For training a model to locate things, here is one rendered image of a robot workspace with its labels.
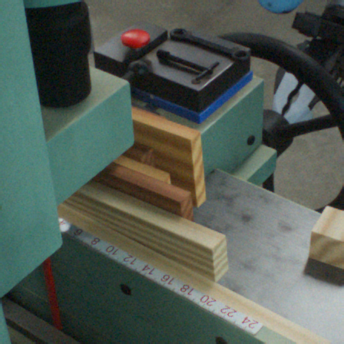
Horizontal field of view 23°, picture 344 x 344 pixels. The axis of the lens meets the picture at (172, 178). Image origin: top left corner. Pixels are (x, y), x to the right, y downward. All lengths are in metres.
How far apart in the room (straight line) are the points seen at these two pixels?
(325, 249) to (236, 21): 2.22
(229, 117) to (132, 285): 0.24
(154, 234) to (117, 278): 0.05
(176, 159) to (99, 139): 0.08
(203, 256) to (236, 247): 0.11
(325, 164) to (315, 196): 0.14
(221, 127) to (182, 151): 0.13
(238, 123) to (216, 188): 0.08
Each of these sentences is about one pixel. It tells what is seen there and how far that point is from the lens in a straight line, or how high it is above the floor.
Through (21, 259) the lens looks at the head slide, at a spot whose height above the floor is 1.02.
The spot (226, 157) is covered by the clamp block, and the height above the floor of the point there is 0.90.
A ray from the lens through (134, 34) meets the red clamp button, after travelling 0.89.
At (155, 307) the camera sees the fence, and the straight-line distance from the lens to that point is 0.73.
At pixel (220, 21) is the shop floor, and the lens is 2.97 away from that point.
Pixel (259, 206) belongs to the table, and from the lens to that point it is 0.86.
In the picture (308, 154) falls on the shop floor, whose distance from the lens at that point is 2.38.
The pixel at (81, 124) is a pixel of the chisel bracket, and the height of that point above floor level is 1.06.
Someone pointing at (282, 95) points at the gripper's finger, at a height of 0.74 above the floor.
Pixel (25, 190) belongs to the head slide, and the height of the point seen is 1.08.
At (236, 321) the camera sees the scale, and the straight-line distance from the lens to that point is 0.68.
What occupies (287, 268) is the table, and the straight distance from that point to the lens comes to 0.80.
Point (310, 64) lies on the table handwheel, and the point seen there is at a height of 0.94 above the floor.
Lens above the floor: 1.48
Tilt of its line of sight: 40 degrees down
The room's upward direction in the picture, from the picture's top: 3 degrees counter-clockwise
